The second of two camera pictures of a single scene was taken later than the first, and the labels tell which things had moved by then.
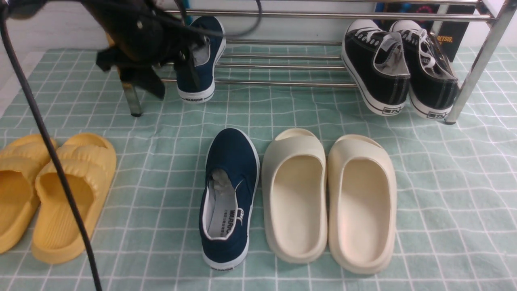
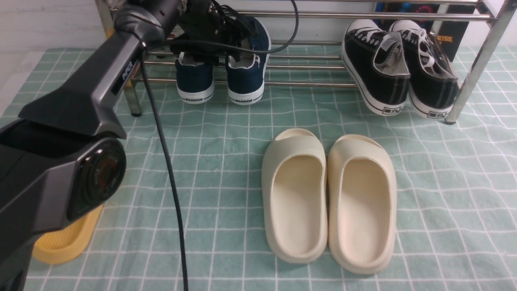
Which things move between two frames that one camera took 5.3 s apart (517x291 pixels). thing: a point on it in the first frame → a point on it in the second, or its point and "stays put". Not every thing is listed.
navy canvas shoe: x=231 y=186 → x=245 y=72
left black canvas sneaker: x=377 y=66 stays put
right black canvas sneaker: x=433 y=87 stays put
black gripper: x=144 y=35 → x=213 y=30
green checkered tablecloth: x=455 y=182 stays put
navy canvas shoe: x=206 y=56 stays put
